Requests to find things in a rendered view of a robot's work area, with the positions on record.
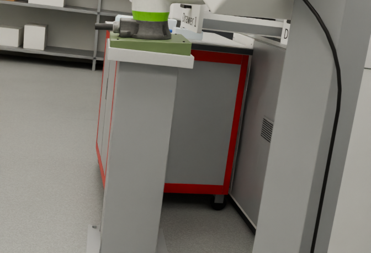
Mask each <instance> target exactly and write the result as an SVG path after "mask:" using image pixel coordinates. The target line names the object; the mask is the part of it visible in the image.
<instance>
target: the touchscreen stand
mask: <svg viewBox="0 0 371 253"><path fill-rule="evenodd" d="M308 1H309V2H310V4H311V5H312V6H313V7H314V9H315V10H316V11H317V12H318V14H319V16H320V17H321V19H322V21H323V23H324V24H325V26H326V28H327V30H328V31H329V33H330V36H331V39H332V41H333V44H334V46H335V49H336V52H337V57H338V62H339V65H340V69H341V85H342V94H341V107H340V114H339V119H338V124H337V130H336V136H335V142H334V146H333V152H332V157H331V163H330V169H329V173H328V179H327V184H326V190H325V196H324V202H323V205H322V211H321V217H320V222H319V228H318V232H317V238H316V244H315V250H314V253H327V251H328V246H329V242H330V237H331V232H332V226H333V221H334V217H335V212H336V207H337V201H338V196H339V192H340V187H341V181H342V176H343V170H344V167H345V162H346V156H347V151H348V146H349V140H350V137H351V131H352V126H353V121H354V115H355V112H356V106H357V101H358V96H359V90H360V87H361V81H362V76H363V71H364V65H365V60H366V57H367V51H368V46H369V41H370V35H371V0H308ZM337 91H338V88H337V72H336V66H335V61H334V58H333V53H332V50H331V47H330V45H329V42H328V39H327V37H326V34H325V32H324V31H323V29H322V27H321V25H320V24H319V22H318V20H317V19H316V17H315V16H314V14H313V13H312V11H311V10H310V9H309V8H308V6H307V5H306V4H305V3H304V1H303V0H294V5H293V11H292V15H291V22H290V28H289V35H288V41H287V48H286V52H285V58H284V65H283V71H282V78H281V82H280V88H279V95H278V101H277V108H276V112H275V119H274V125H273V131H272V138H271V144H270V148H269V155H268V161H267V168H266V174H265V178H264V185H263V191H262V198H261V204H260V208H259V215H258V221H257V227H256V234H255V240H254V244H253V251H252V253H310V250H311V244H312V239H313V235H314V229H315V223H316V217H317V211H318V208H319V202H320V196H321V190H322V184H323V181H324V175H325V169H326V163H327V157H328V151H329V147H330V141H331V136H332V130H333V124H334V120H335V114H336V106H337Z"/></svg>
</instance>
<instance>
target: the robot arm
mask: <svg viewBox="0 0 371 253"><path fill-rule="evenodd" d="M172 3H180V4H197V5H204V4H205V2H204V1H203V0H132V16H133V18H120V21H118V22H117V21H113V24H105V23H95V30H112V31H113V33H118V34H119V36H120V37H125V38H127V37H131V38H135V39H146V40H167V39H171V36H172V34H171V32H170V30H169V27H168V16H169V13H170V6H171V4H172Z"/></svg>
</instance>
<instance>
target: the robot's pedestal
mask: <svg viewBox="0 0 371 253"><path fill-rule="evenodd" d="M107 59H108V60H113V61H117V66H116V77H115V88H114V99H113V110H112V121H111V126H110V137H109V149H108V159H107V170H106V177H105V188H104V199H103V211H102V218H101V222H100V225H95V224H94V225H90V224H88V229H87V245H86V253H168V252H167V247H166V242H165V238H164V234H163V230H162V229H161V228H159V226H160V217H161V208H162V200H163V191H164V186H165V177H166V168H167V160H168V151H169V142H170V137H171V128H172V119H173V111H174V102H175V97H176V88H177V80H178V70H179V67H181V68H193V64H194V56H193V55H190V56H187V55H177V54H167V53H161V52H150V51H141V50H131V49H121V48H111V47H110V41H109V39H108V44H107Z"/></svg>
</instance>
